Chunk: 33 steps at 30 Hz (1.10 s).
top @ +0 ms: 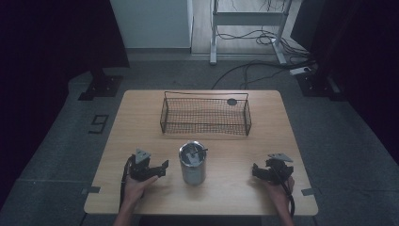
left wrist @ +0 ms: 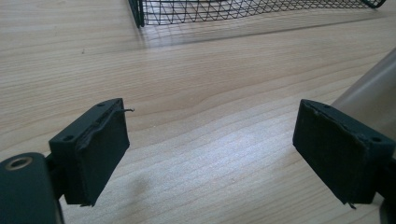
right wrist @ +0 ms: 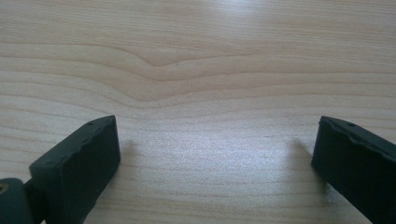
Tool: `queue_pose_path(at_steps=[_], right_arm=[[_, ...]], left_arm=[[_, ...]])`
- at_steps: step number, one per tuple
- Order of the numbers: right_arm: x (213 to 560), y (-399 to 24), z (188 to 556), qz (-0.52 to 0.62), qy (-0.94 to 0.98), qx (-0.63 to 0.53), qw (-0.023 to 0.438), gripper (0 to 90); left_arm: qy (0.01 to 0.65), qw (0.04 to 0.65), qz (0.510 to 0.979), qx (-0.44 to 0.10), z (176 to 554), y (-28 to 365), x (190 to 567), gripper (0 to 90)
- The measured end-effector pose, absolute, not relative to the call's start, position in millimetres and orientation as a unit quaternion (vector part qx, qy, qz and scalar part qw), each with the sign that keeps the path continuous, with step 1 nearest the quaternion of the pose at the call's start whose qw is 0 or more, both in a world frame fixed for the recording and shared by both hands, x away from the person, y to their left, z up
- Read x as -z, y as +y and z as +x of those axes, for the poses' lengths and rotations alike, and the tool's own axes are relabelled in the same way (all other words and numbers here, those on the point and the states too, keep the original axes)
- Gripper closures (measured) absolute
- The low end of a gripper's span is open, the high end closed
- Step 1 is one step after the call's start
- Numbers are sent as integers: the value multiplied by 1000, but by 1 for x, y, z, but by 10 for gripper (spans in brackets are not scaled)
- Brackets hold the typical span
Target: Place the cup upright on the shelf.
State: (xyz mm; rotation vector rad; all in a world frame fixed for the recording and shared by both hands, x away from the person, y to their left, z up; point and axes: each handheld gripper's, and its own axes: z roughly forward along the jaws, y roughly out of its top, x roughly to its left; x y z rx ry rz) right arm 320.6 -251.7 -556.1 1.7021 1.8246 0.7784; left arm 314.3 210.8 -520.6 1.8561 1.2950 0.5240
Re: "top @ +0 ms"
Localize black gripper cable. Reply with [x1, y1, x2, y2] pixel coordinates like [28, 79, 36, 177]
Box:
[119, 155, 136, 211]
[270, 165, 296, 218]

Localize black wire mesh basket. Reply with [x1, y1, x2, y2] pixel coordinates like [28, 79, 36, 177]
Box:
[159, 90, 253, 137]

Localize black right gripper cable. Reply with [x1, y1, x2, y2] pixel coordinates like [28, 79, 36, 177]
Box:
[270, 165, 296, 218]

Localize silver metal tumbler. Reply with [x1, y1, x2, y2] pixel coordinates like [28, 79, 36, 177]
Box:
[178, 139, 209, 186]

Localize person's left hand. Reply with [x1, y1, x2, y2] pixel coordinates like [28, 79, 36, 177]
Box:
[122, 174, 160, 209]

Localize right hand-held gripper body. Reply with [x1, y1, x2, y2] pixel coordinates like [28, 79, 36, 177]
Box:
[264, 153, 295, 184]

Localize white cabinet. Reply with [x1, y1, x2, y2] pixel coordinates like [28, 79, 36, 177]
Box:
[109, 0, 195, 50]

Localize white desk frame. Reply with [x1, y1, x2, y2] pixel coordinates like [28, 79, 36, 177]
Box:
[209, 0, 295, 66]

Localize white power strip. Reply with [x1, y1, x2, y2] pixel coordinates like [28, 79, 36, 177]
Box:
[288, 66, 315, 76]

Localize black floor cables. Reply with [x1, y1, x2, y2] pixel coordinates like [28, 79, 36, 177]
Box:
[211, 26, 316, 90]

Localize person's right hand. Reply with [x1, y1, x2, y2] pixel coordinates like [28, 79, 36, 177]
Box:
[263, 176, 296, 211]

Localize black stand base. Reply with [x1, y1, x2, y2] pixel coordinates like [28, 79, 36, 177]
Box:
[295, 69, 347, 102]
[77, 67, 124, 102]

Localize dark curtain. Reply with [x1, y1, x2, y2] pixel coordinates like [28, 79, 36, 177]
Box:
[290, 0, 399, 164]
[0, 0, 131, 208]

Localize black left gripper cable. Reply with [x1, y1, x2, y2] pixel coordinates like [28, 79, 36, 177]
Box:
[119, 155, 136, 211]

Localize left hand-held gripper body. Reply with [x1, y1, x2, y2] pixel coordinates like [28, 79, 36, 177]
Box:
[126, 148, 158, 183]

